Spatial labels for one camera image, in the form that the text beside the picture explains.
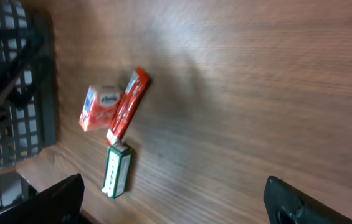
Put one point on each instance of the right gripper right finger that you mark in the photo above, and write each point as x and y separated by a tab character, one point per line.
287	205

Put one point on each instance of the red chocolate bar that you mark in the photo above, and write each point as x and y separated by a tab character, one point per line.
123	116

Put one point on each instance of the green white gum pack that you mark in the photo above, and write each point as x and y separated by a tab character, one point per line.
119	158

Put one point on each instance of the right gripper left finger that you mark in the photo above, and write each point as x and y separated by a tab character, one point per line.
60	203

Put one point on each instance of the red tissue pack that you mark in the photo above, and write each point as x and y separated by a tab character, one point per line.
99	107

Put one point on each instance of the grey plastic mesh basket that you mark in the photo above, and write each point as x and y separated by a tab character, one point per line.
27	83

